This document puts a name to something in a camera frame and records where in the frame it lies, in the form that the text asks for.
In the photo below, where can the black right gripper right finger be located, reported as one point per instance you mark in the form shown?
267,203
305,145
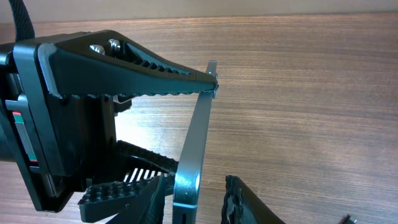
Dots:
242,205

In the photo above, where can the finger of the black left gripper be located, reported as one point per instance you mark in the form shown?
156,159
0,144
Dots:
108,63
113,178

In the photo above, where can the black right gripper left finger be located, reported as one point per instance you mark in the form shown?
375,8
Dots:
147,207

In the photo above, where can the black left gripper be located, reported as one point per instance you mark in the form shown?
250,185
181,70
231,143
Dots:
57,142

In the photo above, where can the Galaxy smartphone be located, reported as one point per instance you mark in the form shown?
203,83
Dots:
188,176

